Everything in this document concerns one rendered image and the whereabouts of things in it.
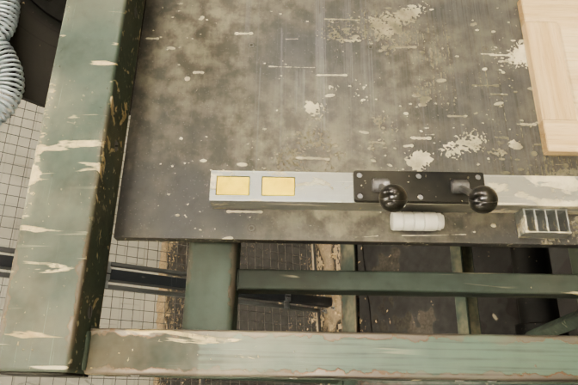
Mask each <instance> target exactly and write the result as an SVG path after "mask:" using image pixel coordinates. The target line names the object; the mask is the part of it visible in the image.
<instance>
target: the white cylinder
mask: <svg viewBox="0 0 578 385"><path fill-rule="evenodd" d="M444 226H445V219H444V216H443V215H441V213H436V212H420V211H413V212H411V211H403V212H401V211H398V212H392V213H391V214H390V229H391V230H406V231H411V230H413V231H436V230H441V229H443V228H444Z"/></svg>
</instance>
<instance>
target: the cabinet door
mask: <svg viewBox="0 0 578 385"><path fill-rule="evenodd" d="M517 5H518V11H519V15H520V25H521V30H522V34H523V40H524V45H525V49H526V59H527V64H528V69H529V74H530V79H531V84H532V93H533V99H534V103H535V108H536V114H537V118H538V128H539V133H540V137H541V143H542V148H543V152H544V155H545V156H578V0H519V1H518V2H517Z"/></svg>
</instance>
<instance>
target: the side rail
mask: <svg viewBox="0 0 578 385"><path fill-rule="evenodd" d="M90 331H91V338H90V344H89V354H88V360H87V367H86V370H84V371H83V372H84V374H86V375H104V376H130V377H184V378H238V379H293V380H348V381H402V382H510V383H564V384H578V336H567V335H513V334H460V333H353V332H299V331H245V330H191V329H137V328H91V329H90Z"/></svg>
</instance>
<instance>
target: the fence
mask: <svg viewBox="0 0 578 385"><path fill-rule="evenodd" d="M218 176H223V177H249V195H217V194H216V190H217V178H218ZM263 177H275V178H294V179H295V190H294V196H262V195H261V193H262V178H263ZM483 177H484V184H485V186H489V187H491V188H493V189H494V190H495V192H496V193H497V196H498V205H497V206H496V208H495V209H494V210H493V211H491V212H490V213H516V212H518V211H519V210H521V209H522V208H525V209H568V210H567V213H568V214H578V176H538V175H486V174H484V175H483ZM209 201H210V203H211V206H212V208H214V209H267V210H320V211H386V210H385V209H384V208H383V207H382V206H381V205H380V203H356V202H354V173H331V172H279V171H227V170H212V171H211V183H210V194H209ZM400 211H424V212H475V211H473V210H472V209H471V207H470V205H456V204H406V205H405V207H404V208H403V209H402V210H400Z"/></svg>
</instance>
